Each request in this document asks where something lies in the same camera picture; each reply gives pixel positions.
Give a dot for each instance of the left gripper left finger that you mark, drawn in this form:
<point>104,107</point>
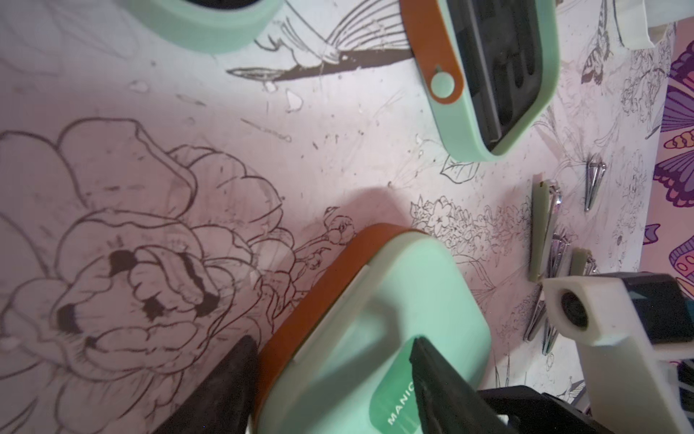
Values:
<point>223,402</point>

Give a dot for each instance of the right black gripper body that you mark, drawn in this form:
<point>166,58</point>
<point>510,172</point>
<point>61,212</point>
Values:
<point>542,412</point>

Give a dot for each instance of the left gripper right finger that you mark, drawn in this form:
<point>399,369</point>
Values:
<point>445,401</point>

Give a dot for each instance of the green clipper case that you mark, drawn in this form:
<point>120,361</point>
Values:
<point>340,363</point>

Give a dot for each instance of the potted green plant white pot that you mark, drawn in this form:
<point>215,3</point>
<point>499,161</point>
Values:
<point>642,24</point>

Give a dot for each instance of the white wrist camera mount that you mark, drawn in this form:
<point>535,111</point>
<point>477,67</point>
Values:
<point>612,336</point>

